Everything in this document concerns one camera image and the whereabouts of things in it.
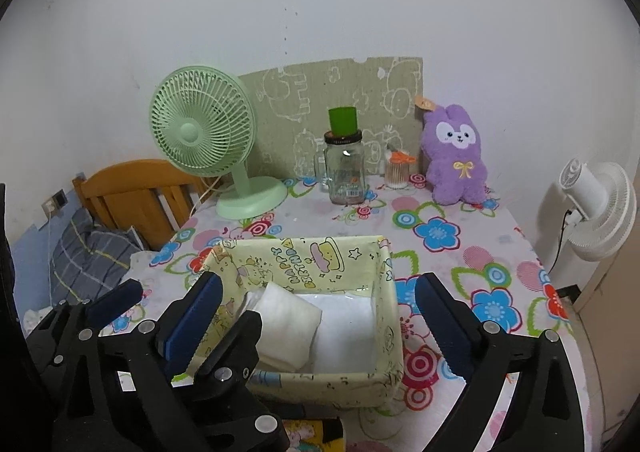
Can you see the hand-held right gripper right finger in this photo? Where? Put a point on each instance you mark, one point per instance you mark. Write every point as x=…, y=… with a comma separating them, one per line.
x=442, y=327

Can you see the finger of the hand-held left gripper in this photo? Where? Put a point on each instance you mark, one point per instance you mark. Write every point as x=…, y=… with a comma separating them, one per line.
x=240, y=342
x=115, y=302

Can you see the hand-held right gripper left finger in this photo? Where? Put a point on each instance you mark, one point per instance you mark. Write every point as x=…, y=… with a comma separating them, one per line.
x=187, y=327

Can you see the white towel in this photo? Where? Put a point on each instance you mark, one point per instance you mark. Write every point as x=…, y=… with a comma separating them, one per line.
x=290, y=322

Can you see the yellow cartoon fabric storage box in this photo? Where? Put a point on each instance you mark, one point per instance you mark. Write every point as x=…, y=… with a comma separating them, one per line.
x=385, y=312

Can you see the yellow cartoon print packet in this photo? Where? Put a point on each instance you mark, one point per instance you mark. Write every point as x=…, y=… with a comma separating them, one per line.
x=312, y=437

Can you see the grey plaid pillow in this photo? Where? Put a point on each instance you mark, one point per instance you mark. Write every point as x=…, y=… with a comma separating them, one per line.
x=90, y=257

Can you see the white crumpled cloth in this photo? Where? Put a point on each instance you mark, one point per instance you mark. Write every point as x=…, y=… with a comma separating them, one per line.
x=35, y=319

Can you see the cotton swab container orange lid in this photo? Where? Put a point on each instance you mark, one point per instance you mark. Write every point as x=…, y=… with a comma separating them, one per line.
x=399, y=174

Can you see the purple plush rabbit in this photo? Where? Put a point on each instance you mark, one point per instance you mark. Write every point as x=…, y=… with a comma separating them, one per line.
x=452, y=167

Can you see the beige cabinet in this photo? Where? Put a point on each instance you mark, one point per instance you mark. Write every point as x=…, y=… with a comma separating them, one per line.
x=605, y=317

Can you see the white standing fan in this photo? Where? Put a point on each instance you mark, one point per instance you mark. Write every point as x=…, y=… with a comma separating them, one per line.
x=605, y=212

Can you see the green desk fan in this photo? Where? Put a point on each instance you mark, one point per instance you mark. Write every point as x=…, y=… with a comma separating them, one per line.
x=200, y=122

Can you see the green plastic cup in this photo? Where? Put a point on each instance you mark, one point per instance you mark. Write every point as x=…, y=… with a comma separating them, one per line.
x=343, y=122

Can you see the printed cardboard sheet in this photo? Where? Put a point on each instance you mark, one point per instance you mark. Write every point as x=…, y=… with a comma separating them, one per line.
x=300, y=92

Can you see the wall socket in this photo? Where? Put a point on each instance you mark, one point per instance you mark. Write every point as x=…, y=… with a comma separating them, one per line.
x=55, y=203

